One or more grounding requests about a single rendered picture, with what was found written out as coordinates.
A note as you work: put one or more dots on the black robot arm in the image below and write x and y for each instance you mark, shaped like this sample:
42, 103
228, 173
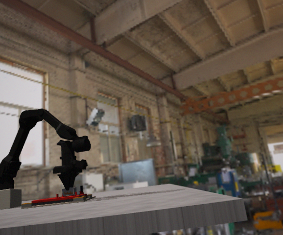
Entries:
10, 164

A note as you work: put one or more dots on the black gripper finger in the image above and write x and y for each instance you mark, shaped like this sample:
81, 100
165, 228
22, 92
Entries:
73, 179
65, 178

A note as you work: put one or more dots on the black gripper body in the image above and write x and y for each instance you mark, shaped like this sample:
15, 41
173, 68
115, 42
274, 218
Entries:
65, 168

